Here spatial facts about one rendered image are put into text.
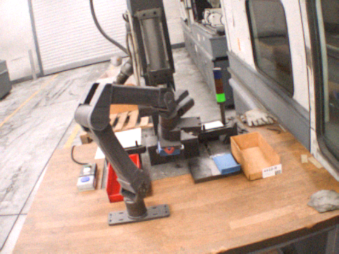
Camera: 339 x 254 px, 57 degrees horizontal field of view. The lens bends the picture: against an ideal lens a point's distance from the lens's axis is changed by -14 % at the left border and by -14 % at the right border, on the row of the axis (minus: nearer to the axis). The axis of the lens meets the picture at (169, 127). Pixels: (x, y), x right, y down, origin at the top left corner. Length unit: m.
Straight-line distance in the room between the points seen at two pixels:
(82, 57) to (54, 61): 0.92
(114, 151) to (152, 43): 0.49
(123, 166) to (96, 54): 9.79
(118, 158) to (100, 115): 0.15
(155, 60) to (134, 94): 0.35
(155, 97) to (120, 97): 0.12
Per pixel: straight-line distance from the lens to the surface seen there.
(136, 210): 1.10
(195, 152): 1.45
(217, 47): 4.45
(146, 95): 1.04
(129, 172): 1.04
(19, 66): 11.59
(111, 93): 0.94
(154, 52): 1.33
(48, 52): 11.10
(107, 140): 0.97
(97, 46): 10.71
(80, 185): 1.38
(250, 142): 1.46
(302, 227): 1.01
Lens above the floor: 1.54
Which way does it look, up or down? 20 degrees down
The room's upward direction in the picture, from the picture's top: 10 degrees counter-clockwise
